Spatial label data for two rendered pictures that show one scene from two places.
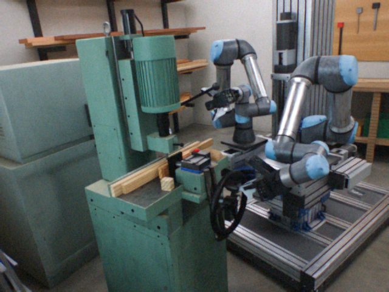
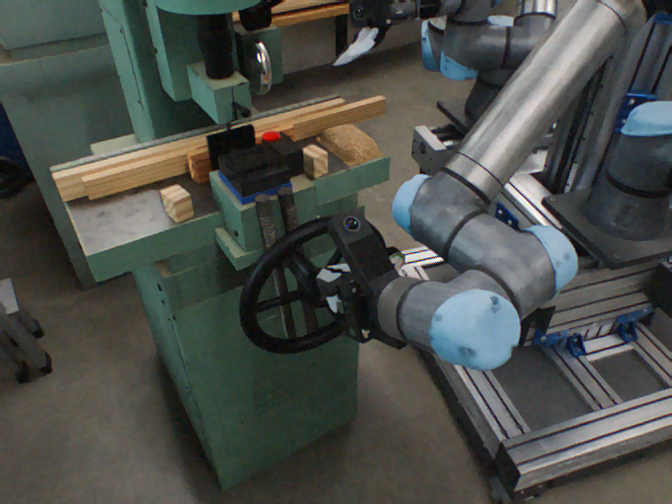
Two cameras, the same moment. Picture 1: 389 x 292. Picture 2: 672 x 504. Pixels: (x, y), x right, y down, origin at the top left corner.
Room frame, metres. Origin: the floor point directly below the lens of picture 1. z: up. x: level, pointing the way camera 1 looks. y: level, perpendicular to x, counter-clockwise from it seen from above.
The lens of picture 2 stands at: (0.55, -0.39, 1.45)
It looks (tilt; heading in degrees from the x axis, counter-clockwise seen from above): 40 degrees down; 20
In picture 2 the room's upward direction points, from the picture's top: straight up
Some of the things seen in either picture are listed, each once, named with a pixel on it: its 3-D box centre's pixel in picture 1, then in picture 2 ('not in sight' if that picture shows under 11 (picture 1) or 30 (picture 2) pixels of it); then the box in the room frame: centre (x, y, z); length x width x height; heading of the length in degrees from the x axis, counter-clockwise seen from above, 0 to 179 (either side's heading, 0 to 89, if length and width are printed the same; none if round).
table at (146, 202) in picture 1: (183, 180); (246, 197); (1.29, 0.06, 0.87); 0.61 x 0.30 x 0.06; 141
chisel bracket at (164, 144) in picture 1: (162, 143); (220, 93); (1.39, 0.14, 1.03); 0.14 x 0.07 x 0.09; 51
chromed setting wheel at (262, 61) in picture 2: not in sight; (255, 65); (1.56, 0.15, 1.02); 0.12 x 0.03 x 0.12; 51
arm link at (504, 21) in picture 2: (242, 115); (503, 48); (1.94, -0.33, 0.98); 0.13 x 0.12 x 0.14; 101
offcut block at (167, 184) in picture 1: (167, 184); (177, 203); (1.17, 0.12, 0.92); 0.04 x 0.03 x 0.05; 62
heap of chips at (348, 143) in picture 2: (209, 152); (349, 138); (1.50, -0.08, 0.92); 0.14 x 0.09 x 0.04; 51
